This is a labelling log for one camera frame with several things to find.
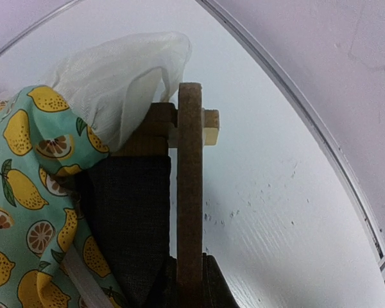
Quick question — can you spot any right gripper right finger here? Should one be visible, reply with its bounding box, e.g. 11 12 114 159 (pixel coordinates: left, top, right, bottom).
202 253 239 308

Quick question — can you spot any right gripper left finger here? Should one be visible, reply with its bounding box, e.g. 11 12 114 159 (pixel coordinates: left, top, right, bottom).
150 250 178 308

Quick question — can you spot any wooden pet bed frame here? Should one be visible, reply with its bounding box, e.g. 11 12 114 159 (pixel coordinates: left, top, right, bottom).
119 83 219 307

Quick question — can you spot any lemon print bed cushion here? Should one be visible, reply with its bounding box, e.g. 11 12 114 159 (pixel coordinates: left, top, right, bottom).
0 32 191 307

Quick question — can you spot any grey bed base mat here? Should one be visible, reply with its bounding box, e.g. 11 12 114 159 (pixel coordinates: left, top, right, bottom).
74 155 171 307

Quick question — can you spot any aluminium back table edge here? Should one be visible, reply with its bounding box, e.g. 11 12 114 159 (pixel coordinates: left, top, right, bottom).
198 1 385 284

